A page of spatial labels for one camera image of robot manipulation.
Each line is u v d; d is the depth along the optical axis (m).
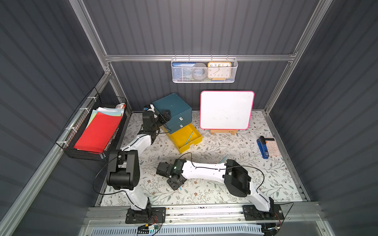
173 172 0.59
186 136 1.05
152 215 0.73
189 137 1.03
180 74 0.85
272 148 0.97
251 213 0.73
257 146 1.00
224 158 0.94
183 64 0.86
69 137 0.61
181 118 0.91
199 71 0.88
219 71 0.88
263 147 0.96
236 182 0.50
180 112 0.90
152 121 0.75
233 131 1.02
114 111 0.78
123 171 0.48
